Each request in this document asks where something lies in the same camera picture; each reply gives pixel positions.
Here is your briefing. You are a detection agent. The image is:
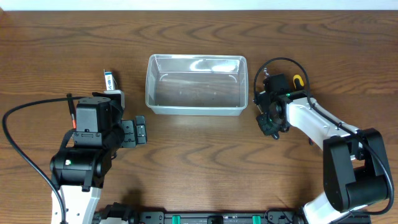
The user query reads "blue white small box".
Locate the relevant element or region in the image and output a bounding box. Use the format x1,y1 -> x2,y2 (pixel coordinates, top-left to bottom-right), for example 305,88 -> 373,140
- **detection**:
104,70 -> 117,91

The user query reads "small yellow black screwdriver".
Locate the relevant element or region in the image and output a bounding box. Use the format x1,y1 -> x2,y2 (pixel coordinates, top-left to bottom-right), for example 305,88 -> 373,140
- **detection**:
308,138 -> 314,146

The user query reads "silver offset ring wrench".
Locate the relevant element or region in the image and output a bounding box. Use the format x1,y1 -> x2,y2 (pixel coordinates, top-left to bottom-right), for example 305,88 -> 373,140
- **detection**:
264,67 -> 270,78

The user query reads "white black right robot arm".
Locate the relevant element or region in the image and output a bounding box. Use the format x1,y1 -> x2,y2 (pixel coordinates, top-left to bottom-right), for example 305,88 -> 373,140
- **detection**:
254,88 -> 394,223

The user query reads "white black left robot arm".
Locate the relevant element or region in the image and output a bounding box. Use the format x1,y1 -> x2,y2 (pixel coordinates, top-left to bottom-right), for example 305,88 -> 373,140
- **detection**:
50,90 -> 147,223

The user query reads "clear plastic container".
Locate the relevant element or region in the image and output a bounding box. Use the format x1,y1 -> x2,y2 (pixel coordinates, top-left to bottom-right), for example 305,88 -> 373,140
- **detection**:
146,54 -> 249,116

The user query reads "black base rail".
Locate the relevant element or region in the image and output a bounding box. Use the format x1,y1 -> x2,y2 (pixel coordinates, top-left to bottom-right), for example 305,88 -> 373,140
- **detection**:
93,202 -> 373,224

